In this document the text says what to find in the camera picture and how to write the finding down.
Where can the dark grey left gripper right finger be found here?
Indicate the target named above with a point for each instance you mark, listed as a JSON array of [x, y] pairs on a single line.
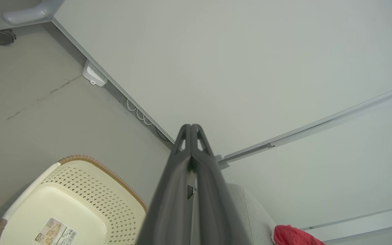
[[213, 214]]

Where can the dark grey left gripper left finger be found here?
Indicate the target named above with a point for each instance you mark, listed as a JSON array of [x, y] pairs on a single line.
[[172, 211]]

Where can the plain red garment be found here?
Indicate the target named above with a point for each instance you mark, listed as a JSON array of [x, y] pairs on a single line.
[[294, 236]]

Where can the cream perforated laundry basket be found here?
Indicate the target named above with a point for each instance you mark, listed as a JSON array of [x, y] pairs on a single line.
[[80, 204]]

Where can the paper basket label sticker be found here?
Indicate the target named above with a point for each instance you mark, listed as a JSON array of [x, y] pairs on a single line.
[[54, 233]]

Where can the grey fabric sofa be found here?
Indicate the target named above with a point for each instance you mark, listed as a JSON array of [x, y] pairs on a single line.
[[254, 217]]

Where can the narrow white partition panel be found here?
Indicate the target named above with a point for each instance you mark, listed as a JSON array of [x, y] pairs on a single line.
[[335, 163]]

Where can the white power strip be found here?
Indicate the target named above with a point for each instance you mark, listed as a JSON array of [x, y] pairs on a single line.
[[92, 73]]

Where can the wide white partition panel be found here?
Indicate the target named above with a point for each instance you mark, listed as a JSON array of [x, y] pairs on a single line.
[[250, 51]]

